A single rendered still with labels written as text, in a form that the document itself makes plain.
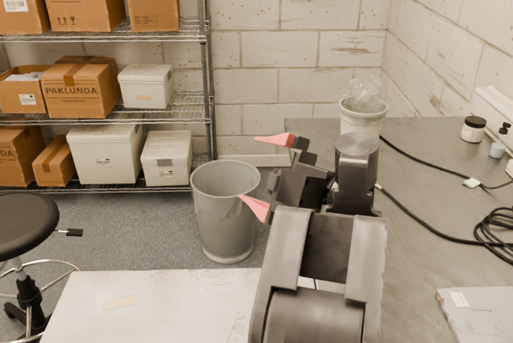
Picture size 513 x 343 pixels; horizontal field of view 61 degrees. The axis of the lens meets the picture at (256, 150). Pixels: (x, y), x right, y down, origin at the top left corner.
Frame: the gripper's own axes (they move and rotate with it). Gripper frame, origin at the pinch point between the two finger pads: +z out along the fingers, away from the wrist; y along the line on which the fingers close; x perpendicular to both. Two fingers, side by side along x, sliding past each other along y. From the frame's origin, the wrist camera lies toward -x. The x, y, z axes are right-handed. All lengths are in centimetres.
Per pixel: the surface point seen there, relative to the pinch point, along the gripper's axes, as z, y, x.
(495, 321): -39.2, 14.6, 27.4
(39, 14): 167, -33, 57
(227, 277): 6.1, 23.0, 12.3
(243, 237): 64, 43, 119
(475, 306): -35.5, 13.7, 28.6
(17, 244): 83, 46, 20
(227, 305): 1.8, 25.9, 7.7
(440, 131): -12, -23, 88
